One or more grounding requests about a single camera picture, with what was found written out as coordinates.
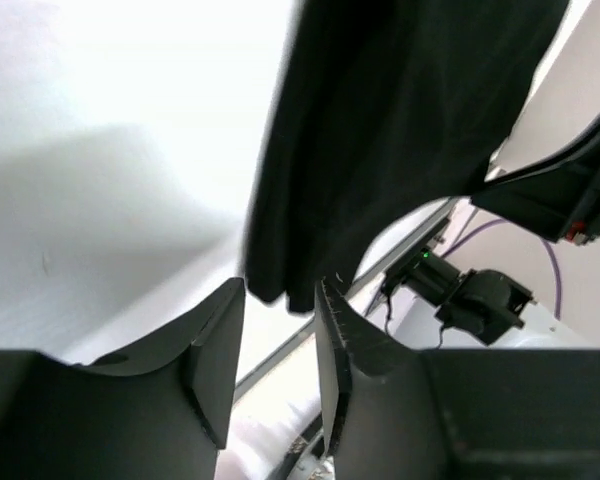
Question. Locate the front aluminium rail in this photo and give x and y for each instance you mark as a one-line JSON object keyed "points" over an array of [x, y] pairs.
{"points": [[334, 303]]}

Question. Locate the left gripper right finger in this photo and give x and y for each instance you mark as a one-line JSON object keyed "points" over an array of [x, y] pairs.
{"points": [[390, 412]]}

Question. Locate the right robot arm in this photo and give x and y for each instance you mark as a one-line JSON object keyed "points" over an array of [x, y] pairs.
{"points": [[486, 303]]}

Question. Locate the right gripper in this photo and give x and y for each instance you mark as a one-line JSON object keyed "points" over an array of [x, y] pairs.
{"points": [[557, 198]]}

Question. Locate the black skirt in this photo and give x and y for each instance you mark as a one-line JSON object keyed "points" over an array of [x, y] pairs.
{"points": [[385, 106]]}

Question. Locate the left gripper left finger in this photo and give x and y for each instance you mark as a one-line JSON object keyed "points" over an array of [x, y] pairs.
{"points": [[158, 408]]}

